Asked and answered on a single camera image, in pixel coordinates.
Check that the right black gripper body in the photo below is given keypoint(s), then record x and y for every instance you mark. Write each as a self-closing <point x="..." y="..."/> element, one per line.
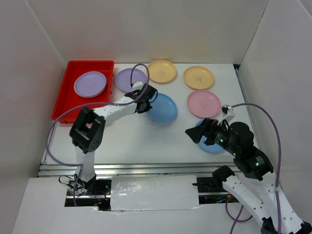
<point x="220" y="137"/>

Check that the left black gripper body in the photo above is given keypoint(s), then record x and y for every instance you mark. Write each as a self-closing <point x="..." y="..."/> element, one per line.
<point x="146" y="108"/>

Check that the blue plate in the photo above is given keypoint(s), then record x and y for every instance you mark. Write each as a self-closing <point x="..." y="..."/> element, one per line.
<point x="164" y="109"/>
<point x="212" y="149"/>

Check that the purple plate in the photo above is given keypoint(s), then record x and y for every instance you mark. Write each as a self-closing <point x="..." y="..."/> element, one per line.
<point x="122" y="80"/>
<point x="92" y="77"/>

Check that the cream plate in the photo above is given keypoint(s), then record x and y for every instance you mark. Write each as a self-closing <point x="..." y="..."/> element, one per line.
<point x="97" y="95"/>

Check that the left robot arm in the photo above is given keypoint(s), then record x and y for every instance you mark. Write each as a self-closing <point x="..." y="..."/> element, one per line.
<point x="88" y="129"/>

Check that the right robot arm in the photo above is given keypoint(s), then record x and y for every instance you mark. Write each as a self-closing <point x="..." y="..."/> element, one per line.
<point x="271" y="209"/>

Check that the red plastic bin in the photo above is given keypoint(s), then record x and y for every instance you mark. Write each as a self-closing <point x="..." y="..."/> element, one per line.
<point x="67" y="98"/>

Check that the pink plate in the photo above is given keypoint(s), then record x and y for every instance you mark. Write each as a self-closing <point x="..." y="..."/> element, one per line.
<point x="203" y="104"/>

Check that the yellow plate back centre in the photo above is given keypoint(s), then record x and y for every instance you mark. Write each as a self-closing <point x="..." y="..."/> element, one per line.
<point x="162" y="71"/>

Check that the yellow plate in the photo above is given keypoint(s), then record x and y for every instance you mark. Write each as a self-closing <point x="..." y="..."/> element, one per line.
<point x="162" y="71"/>
<point x="198" y="77"/>

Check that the yellow plate back right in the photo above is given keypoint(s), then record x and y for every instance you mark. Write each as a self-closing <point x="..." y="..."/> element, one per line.
<point x="198" y="77"/>

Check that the white taped cover panel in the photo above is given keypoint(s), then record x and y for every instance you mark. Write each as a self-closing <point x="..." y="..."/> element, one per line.
<point x="154" y="193"/>

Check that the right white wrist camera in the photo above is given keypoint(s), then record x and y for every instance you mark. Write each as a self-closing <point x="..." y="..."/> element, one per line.
<point x="227" y="114"/>

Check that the aluminium rail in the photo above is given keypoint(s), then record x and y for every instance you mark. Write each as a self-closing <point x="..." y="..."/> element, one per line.
<point x="105" y="170"/>

